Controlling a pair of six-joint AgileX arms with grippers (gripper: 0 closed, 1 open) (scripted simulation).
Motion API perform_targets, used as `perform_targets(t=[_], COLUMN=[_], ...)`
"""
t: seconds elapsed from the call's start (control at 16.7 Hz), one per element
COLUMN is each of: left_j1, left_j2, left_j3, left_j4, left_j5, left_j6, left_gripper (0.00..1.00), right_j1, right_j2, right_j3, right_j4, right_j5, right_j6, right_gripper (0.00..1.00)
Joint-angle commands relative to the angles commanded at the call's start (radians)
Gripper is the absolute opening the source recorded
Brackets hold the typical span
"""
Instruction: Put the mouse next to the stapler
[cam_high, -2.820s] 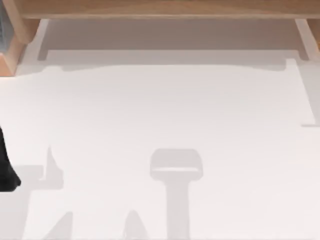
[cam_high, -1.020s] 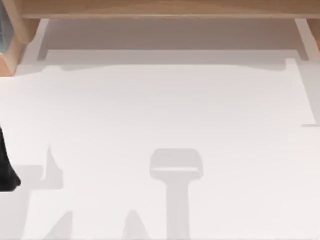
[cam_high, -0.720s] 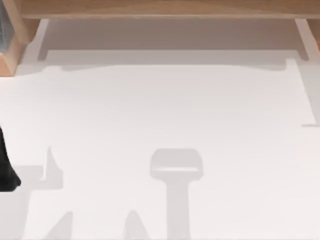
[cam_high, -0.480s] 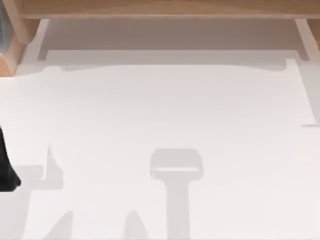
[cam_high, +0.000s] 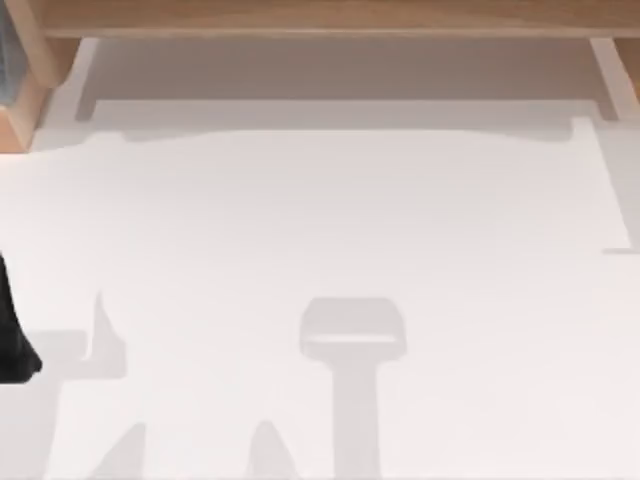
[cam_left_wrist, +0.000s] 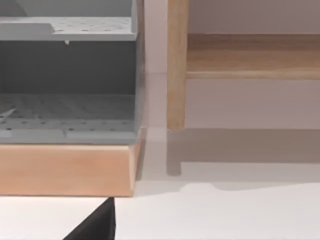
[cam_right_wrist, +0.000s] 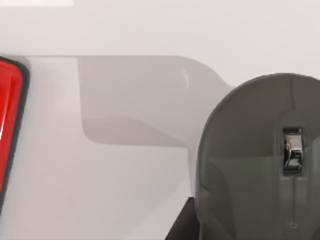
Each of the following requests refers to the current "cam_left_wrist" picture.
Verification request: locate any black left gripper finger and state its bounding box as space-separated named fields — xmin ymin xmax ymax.
xmin=62 ymin=197 xmax=117 ymax=240

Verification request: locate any pale wooden drawer front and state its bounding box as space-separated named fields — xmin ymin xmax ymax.
xmin=0 ymin=128 xmax=143 ymax=198

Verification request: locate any grey pierced drawer inside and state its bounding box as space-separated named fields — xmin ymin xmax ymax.
xmin=0 ymin=0 xmax=146 ymax=146

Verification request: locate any wooden open shelf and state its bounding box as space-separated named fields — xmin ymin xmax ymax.
xmin=166 ymin=0 xmax=320 ymax=132

